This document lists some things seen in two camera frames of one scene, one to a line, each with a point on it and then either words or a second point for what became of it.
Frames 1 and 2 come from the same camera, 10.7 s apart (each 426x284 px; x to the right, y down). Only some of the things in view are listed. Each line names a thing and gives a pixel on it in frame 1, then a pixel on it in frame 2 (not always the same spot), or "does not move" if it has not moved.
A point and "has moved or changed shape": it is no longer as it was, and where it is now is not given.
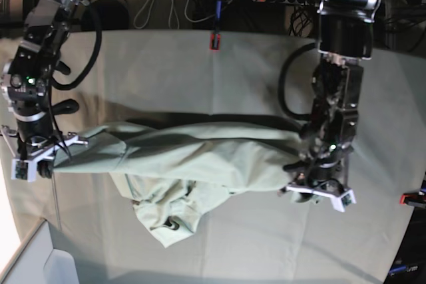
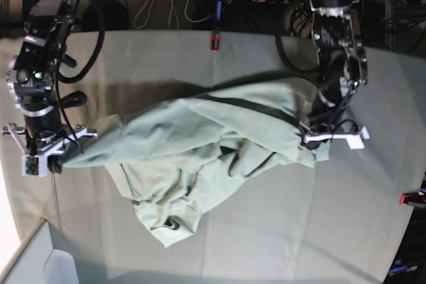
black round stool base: (113, 15) does not move
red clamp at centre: (215, 37) does not move
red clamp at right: (415, 199) does not move
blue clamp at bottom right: (402, 269) does not move
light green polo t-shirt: (170, 170) has moved or changed shape
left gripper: (327, 187) → (355, 141)
